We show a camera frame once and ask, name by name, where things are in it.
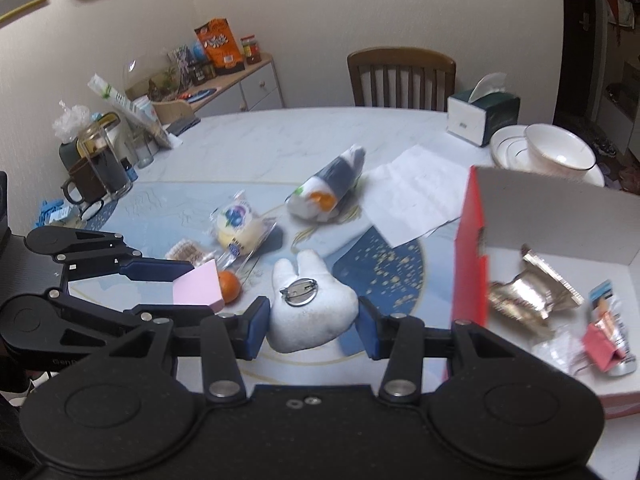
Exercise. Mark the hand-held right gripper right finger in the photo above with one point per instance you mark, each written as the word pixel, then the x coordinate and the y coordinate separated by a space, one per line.
pixel 367 330

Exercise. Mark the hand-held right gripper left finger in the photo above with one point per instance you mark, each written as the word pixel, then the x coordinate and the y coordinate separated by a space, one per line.
pixel 255 327

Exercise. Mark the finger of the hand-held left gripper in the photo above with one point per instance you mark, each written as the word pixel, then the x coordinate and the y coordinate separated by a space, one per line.
pixel 100 322
pixel 155 270

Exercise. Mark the cotton swab pack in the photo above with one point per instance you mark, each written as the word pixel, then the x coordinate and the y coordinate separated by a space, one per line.
pixel 187 252

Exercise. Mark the pink sticky notes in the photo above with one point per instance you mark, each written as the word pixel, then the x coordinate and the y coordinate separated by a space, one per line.
pixel 197 287

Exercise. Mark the orange mandarin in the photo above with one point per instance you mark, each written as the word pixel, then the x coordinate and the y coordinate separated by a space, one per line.
pixel 231 286

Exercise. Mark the white plush toy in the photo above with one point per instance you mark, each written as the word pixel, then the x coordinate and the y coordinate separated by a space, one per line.
pixel 310 310

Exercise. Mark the blueberry bread packet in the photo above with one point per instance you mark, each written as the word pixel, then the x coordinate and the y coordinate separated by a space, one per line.
pixel 240 225

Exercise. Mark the red cardboard box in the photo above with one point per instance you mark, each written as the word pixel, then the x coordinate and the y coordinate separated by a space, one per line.
pixel 470 240

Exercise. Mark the blue white orange snack pack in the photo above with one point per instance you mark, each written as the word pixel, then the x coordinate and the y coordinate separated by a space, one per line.
pixel 330 182

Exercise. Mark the small red packet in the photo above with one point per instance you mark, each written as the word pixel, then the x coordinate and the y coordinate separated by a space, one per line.
pixel 602 347

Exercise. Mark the silver orange snack packet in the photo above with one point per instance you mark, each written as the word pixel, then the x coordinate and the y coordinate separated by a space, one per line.
pixel 610 310

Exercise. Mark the marble patterned desktop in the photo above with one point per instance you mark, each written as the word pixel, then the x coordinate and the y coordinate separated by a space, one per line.
pixel 280 140

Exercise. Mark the brown mug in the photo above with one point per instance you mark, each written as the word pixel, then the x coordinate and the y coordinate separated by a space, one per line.
pixel 82 185

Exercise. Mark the blue crumpled item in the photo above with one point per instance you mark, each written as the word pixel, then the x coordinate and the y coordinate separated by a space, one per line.
pixel 52 212

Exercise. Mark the tall glass jar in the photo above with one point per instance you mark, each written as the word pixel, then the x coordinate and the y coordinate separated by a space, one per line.
pixel 105 160

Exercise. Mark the white paper sheet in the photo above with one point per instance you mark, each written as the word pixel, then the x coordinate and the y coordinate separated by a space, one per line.
pixel 415 195

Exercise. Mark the black phone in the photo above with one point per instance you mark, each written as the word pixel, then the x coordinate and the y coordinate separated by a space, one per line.
pixel 182 126

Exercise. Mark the long white green package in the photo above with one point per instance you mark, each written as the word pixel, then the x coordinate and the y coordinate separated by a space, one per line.
pixel 130 107

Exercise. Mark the clear plastic bag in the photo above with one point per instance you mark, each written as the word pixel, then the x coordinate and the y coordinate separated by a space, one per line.
pixel 72 120

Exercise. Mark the clear plastic wrapper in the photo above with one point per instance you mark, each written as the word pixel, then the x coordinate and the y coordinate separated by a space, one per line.
pixel 557 355

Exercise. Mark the white wooden side cabinet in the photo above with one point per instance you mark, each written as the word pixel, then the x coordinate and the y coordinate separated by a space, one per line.
pixel 250 87

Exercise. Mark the white bowl on plate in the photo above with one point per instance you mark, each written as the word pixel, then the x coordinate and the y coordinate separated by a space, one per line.
pixel 507 147

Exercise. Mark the orange snack bag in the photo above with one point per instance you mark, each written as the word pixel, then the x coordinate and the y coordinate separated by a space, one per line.
pixel 220 45

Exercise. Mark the red-lidded sauce jar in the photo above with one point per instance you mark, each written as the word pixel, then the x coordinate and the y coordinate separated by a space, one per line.
pixel 251 50

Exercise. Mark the green white tissue box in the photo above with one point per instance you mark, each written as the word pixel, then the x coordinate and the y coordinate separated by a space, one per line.
pixel 480 115

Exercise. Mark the wooden slatted chair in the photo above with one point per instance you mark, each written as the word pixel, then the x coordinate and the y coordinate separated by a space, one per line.
pixel 400 77

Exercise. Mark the white gold-rimmed bowl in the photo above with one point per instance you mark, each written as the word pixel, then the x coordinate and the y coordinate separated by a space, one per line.
pixel 560 152

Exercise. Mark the dark entrance door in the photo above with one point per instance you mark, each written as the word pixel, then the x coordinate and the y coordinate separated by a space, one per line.
pixel 580 35

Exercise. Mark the red white hanging bags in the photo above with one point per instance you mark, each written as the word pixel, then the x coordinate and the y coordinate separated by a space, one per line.
pixel 622 2

